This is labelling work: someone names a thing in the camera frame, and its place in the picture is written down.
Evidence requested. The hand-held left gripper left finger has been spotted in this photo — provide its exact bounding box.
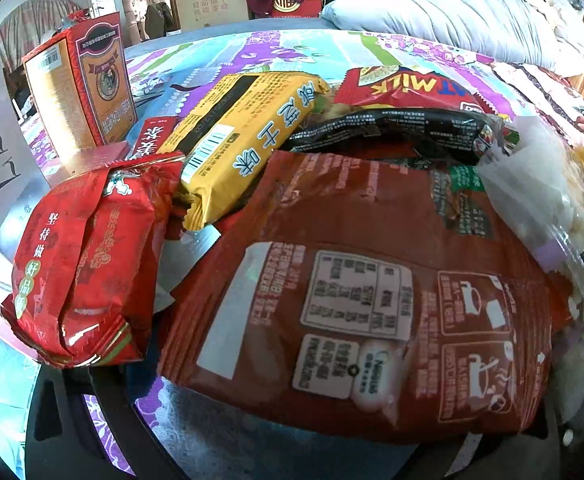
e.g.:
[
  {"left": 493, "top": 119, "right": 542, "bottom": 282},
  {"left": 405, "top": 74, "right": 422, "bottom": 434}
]
[{"left": 24, "top": 355, "right": 178, "bottom": 480}]

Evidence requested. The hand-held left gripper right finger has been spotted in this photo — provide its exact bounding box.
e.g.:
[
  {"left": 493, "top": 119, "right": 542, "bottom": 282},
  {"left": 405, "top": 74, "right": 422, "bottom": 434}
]
[{"left": 397, "top": 410, "right": 565, "bottom": 480}]

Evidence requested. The glossy red snack packet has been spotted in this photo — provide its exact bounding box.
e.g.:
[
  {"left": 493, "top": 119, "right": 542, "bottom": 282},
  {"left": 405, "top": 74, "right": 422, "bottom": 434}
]
[{"left": 0, "top": 152, "right": 185, "bottom": 372}]

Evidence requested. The large red-brown snack bag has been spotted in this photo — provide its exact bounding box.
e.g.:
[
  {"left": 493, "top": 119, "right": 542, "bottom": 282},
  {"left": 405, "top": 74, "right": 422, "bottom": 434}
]
[{"left": 157, "top": 149, "right": 575, "bottom": 446}]

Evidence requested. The narrow red packet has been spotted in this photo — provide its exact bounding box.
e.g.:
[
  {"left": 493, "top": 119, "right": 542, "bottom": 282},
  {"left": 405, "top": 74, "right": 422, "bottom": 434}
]
[{"left": 129, "top": 116, "right": 179, "bottom": 160}]

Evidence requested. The white snack wrapper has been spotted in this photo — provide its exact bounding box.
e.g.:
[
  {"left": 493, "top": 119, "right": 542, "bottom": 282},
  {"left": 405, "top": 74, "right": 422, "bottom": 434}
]
[{"left": 154, "top": 225, "right": 223, "bottom": 313}]

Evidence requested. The flat pink box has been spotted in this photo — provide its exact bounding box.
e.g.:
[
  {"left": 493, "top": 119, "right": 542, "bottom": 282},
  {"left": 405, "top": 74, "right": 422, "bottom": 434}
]
[{"left": 42, "top": 141, "right": 130, "bottom": 186}]

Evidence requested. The yellow snack packet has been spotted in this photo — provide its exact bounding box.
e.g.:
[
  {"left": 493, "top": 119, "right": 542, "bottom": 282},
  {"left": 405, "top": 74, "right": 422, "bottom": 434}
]
[{"left": 172, "top": 72, "right": 330, "bottom": 232}]

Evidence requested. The clear bag of white candies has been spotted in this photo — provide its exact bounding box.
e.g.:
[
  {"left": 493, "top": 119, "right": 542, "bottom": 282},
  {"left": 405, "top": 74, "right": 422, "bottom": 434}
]
[{"left": 474, "top": 115, "right": 584, "bottom": 448}]

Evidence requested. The orange cat print box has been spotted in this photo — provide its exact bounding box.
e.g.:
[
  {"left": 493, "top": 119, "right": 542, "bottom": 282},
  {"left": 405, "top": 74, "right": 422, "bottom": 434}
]
[{"left": 22, "top": 10, "right": 138, "bottom": 148}]

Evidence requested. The black snack packet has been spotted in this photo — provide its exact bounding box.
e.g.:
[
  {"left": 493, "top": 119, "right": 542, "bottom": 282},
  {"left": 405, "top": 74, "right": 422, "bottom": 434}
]
[{"left": 287, "top": 110, "right": 520, "bottom": 166}]

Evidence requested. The floral quilt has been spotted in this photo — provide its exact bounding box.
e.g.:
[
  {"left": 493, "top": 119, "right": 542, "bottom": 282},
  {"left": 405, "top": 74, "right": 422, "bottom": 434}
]
[{"left": 492, "top": 60, "right": 584, "bottom": 148}]

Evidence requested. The chair with dark jacket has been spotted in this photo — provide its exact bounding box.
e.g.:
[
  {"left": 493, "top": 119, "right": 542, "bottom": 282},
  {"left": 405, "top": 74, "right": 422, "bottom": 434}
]
[{"left": 144, "top": 2, "right": 175, "bottom": 41}]

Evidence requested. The striped cloth cover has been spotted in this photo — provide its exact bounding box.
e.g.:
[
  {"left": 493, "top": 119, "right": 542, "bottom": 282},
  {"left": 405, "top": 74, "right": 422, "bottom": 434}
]
[{"left": 0, "top": 0, "right": 80, "bottom": 71}]

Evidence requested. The brown cardboard box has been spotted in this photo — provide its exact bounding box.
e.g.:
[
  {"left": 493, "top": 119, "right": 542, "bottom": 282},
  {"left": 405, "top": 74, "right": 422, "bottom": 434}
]
[{"left": 174, "top": 0, "right": 250, "bottom": 32}]

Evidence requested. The red milk snack packet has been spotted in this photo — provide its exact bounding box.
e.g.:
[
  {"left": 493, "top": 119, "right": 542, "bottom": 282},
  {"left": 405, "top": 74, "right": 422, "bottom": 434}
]
[{"left": 333, "top": 66, "right": 495, "bottom": 116}]

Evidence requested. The red gift box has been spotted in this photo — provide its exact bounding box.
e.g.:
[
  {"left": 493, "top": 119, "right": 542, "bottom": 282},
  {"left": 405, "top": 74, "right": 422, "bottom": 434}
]
[{"left": 272, "top": 0, "right": 325, "bottom": 18}]

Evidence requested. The white pillow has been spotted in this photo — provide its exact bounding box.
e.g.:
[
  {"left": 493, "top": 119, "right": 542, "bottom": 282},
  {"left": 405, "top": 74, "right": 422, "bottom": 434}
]
[{"left": 537, "top": 0, "right": 584, "bottom": 61}]

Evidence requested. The grey-blue duvet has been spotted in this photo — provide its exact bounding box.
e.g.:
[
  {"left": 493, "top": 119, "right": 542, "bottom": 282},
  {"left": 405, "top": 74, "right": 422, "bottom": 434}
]
[{"left": 322, "top": 0, "right": 584, "bottom": 76}]

